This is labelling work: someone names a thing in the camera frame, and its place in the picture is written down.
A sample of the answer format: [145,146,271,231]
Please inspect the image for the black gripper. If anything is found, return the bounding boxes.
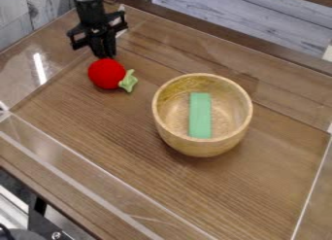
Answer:
[66,0,127,58]

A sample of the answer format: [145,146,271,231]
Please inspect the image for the red plush tomato toy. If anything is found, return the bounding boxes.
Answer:
[87,58,137,92]

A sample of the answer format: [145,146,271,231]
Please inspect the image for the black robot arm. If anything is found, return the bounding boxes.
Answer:
[66,0,127,58]

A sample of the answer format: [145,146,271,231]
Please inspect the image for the green rectangular block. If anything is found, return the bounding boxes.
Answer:
[187,92,211,139]

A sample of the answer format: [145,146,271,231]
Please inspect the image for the light wooden bowl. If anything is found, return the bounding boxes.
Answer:
[151,73,253,157]

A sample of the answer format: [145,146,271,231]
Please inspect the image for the clear acrylic tray wall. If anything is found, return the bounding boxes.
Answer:
[0,103,215,240]

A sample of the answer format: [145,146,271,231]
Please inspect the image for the black cable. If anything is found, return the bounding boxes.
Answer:
[0,223,17,240]

